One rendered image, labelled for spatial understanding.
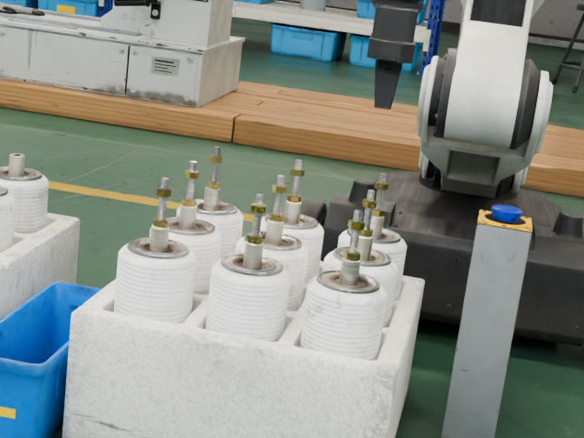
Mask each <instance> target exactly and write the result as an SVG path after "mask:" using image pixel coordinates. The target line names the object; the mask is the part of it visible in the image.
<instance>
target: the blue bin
mask: <svg viewBox="0 0 584 438"><path fill-rule="evenodd" d="M100 290H102V289H99V288H94V287H89V286H83V285H79V284H74V283H68V282H52V283H50V284H49V285H48V286H46V287H45V288H43V289H42V290H40V291H39V292H38V293H36V294H35V295H33V296H32V297H31V298H30V299H29V300H27V301H26V302H24V303H23V304H22V305H20V306H19V307H17V308H16V309H14V310H13V311H12V312H10V313H9V314H7V315H6V316H5V317H4V318H3V319H1V320H0V438H52V437H53V436H54V435H55V434H56V432H57V431H58V430H59V429H60V428H61V427H62V426H63V414H64V402H65V390H66V378H67V367H68V354H69V343H70V320H71V314H72V312H73V311H75V310H76V309H78V308H79V307H80V306H83V304H84V303H85V302H87V301H88V300H89V299H90V298H91V297H92V296H94V295H95V294H96V293H98V292H99V291H100Z"/></svg>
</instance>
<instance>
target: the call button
mask: <svg viewBox="0 0 584 438"><path fill-rule="evenodd" d="M491 213H493V214H494V216H493V218H494V219H497V220H500V221H504V222H518V218H521V215H522V211H521V210H520V209H518V208H516V207H513V206H509V205H502V204H496V205H494V206H492V209H491Z"/></svg>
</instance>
